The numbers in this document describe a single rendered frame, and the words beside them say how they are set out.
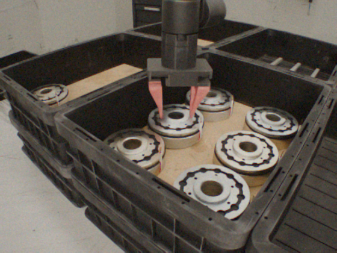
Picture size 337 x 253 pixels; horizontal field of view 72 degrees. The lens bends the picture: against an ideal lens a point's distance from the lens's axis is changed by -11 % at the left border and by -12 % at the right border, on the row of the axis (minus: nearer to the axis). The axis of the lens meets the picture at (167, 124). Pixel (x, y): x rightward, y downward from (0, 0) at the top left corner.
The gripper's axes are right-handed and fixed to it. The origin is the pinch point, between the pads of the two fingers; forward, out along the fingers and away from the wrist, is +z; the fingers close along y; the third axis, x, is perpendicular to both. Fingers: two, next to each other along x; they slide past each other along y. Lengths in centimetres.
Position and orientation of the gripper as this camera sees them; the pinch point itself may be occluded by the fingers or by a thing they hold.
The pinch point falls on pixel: (176, 112)
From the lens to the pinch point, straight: 47.1
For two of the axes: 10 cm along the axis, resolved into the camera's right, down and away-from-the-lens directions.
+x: 0.7, 5.3, -8.5
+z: -0.2, 8.5, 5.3
